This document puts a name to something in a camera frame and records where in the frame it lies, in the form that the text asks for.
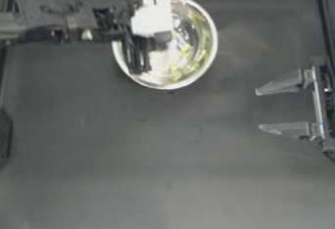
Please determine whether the steel bowl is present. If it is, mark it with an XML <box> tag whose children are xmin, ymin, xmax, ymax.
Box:
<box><xmin>110</xmin><ymin>0</ymin><xmax>221</xmax><ymax>91</ymax></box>

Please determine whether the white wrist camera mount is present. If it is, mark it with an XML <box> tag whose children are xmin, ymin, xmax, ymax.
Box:
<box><xmin>130</xmin><ymin>0</ymin><xmax>177</xmax><ymax>50</ymax></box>

